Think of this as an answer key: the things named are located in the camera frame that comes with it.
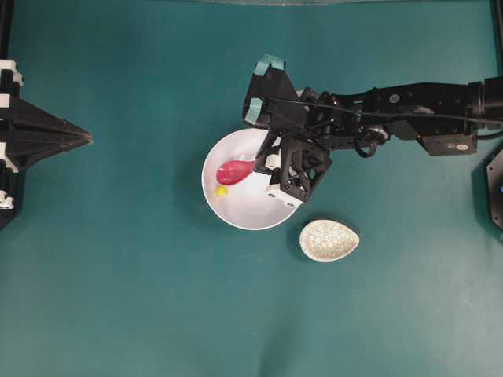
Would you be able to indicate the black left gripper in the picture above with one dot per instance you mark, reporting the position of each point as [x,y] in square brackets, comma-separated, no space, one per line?
[17,112]

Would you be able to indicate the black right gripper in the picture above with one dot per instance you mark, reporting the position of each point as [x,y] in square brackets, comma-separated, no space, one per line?
[295,168]

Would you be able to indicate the pink plastic spoon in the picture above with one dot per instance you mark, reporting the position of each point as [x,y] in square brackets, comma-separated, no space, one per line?
[234,171]

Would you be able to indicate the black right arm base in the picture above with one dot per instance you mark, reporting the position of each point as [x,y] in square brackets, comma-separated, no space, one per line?
[487,192]

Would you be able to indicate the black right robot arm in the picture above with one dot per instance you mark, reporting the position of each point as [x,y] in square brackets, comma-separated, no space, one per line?
[305,127]

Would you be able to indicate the white round bowl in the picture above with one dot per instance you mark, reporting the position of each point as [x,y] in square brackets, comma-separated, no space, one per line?
[246,206]

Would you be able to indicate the yellow hexagonal prism block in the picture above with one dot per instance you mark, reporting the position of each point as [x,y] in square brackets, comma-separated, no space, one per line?
[221,191]

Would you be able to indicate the speckled egg-shaped spoon rest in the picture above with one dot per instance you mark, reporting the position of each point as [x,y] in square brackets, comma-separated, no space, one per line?
[327,240]

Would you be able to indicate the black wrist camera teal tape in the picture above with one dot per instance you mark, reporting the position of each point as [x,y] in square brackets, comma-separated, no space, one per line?
[271,102]

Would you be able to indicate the black aluminium table frame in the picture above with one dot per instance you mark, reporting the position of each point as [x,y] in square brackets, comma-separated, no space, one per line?
[496,17]

